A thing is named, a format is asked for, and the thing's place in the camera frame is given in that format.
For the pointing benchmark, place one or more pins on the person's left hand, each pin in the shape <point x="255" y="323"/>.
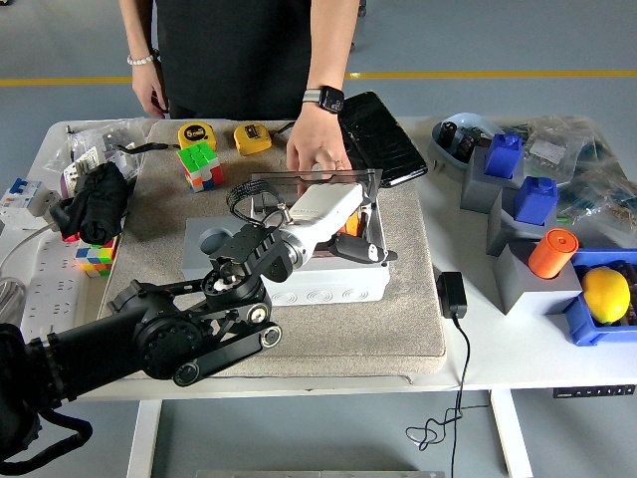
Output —
<point x="316" y="139"/>

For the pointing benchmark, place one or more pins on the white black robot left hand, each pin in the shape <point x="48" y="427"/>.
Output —
<point x="326" y="211"/>

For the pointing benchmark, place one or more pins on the person's right hand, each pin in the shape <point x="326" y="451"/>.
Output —
<point x="147" y="89"/>

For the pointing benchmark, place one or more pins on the orange cylinder battery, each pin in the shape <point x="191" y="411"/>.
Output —
<point x="351" y="226"/>
<point x="550" y="254"/>

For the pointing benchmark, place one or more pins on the white junction box clear lid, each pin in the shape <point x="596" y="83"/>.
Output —
<point x="338" y="291"/>

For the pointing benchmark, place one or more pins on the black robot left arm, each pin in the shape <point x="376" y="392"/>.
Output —
<point x="149" y="338"/>

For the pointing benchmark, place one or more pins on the person's right forearm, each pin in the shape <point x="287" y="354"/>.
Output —
<point x="137" y="27"/>

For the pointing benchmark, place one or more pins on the person's left forearm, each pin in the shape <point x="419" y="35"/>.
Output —
<point x="333" y="45"/>

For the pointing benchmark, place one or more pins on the black smart watch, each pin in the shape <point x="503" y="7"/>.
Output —
<point x="326" y="98"/>

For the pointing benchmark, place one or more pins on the yellow square tape measure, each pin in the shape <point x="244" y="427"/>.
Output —
<point x="253" y="139"/>

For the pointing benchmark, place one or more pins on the yellow round tape measure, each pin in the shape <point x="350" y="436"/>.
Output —
<point x="195" y="134"/>

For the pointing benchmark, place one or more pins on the black zip case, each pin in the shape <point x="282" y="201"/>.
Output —
<point x="383" y="139"/>

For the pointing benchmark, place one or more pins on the clear bags of hardware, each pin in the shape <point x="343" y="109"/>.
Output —
<point x="89" y="144"/>

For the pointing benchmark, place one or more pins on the colourful puzzle cube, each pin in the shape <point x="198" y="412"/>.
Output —
<point x="97" y="259"/>
<point x="199" y="164"/>

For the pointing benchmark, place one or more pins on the person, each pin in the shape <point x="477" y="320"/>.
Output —
<point x="239" y="50"/>

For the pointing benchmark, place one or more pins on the black cloth bundle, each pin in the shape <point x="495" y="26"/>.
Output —
<point x="99" y="199"/>

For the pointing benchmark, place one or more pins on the grey-brown mat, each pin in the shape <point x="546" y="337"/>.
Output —
<point x="348" y="338"/>

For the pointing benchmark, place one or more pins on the large black capacitor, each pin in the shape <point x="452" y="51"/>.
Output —
<point x="448" y="133"/>

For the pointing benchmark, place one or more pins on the grey block with round hole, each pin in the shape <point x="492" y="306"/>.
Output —
<point x="194" y="259"/>

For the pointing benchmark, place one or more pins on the black power adapter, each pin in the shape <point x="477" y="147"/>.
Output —
<point x="452" y="294"/>

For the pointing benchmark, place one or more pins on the grey block holder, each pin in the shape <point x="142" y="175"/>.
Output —
<point x="502" y="229"/>
<point x="478" y="191"/>
<point x="527" y="294"/>

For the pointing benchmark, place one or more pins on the light blue bowl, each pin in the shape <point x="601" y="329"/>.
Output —
<point x="473" y="119"/>

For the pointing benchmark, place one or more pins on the blue plastic block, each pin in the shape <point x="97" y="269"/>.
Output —
<point x="535" y="199"/>
<point x="503" y="157"/>

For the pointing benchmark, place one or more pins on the white power strip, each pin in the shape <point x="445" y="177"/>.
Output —
<point x="55" y="289"/>

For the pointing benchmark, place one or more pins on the clear bags of parts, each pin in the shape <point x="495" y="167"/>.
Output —
<point x="597" y="174"/>

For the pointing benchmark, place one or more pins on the blue storage bin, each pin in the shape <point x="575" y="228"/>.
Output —
<point x="587" y="328"/>

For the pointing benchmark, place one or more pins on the yellow lemon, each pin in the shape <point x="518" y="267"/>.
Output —
<point x="604" y="296"/>

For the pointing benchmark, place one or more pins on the white table leg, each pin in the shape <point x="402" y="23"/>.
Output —
<point x="512" y="438"/>
<point x="142" y="438"/>

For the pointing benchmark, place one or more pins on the black table control panel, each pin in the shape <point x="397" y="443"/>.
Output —
<point x="592" y="392"/>

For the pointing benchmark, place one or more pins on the white circuit breaker blue switch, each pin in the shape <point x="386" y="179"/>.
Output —
<point x="25" y="194"/>

